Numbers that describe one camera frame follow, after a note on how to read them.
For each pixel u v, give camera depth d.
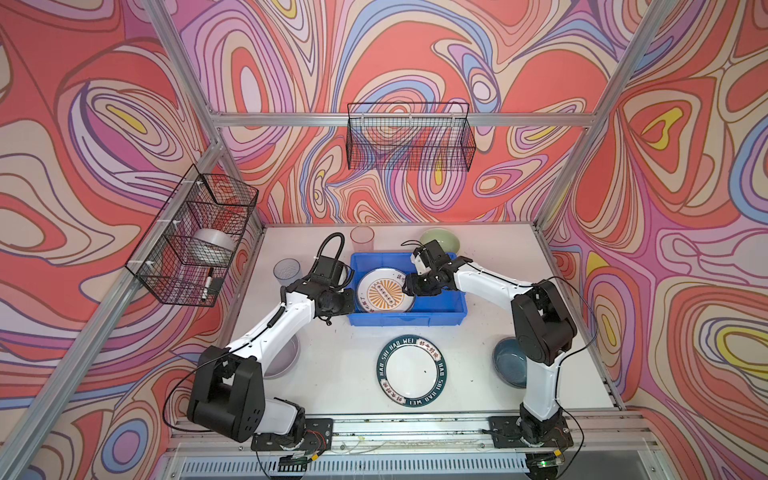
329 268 0.68
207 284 0.72
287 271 0.94
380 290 0.98
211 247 0.71
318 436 0.72
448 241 1.09
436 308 0.95
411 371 0.83
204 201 0.74
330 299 0.64
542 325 0.51
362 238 0.99
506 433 0.73
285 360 0.82
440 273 0.70
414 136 0.96
